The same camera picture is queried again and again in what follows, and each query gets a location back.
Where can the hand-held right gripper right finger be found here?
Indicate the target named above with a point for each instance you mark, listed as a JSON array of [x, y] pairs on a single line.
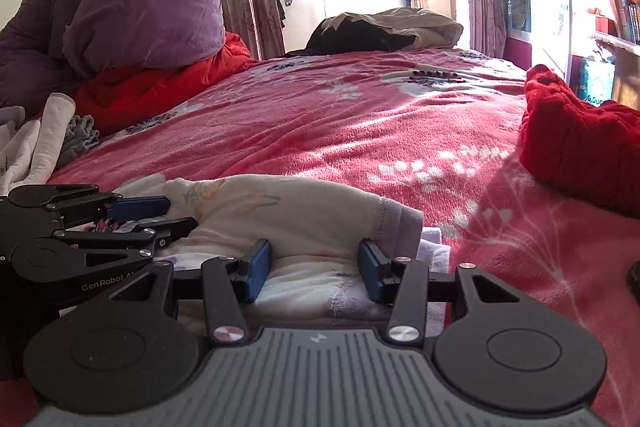
[[371, 273]]

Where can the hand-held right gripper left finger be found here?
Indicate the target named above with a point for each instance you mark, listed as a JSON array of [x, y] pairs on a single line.
[[258, 271]]

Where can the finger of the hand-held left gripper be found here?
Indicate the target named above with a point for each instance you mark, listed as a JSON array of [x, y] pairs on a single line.
[[140, 208], [170, 232]]

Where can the lavender and white garment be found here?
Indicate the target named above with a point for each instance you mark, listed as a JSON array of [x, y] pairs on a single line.
[[280, 217]]

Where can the grey cloth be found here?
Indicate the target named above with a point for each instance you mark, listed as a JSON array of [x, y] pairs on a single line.
[[80, 139]]

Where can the red quilt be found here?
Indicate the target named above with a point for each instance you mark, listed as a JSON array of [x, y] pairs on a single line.
[[150, 92]]

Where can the white cloth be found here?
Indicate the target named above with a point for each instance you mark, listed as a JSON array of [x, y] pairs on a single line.
[[35, 142]]

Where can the pink floral blanket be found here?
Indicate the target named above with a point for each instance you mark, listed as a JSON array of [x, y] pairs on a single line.
[[350, 122]]

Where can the purple duvet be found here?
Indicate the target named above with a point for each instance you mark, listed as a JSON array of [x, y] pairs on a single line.
[[140, 7]]

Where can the red knitted sweater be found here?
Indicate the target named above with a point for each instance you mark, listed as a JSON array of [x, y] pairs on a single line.
[[580, 147]]

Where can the beige and black jacket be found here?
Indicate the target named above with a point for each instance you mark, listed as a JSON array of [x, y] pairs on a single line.
[[430, 29]]

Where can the blue bag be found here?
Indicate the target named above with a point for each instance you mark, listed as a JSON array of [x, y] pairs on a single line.
[[597, 82]]

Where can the wooden bookshelf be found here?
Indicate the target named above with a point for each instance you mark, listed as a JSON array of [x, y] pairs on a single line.
[[625, 32]]

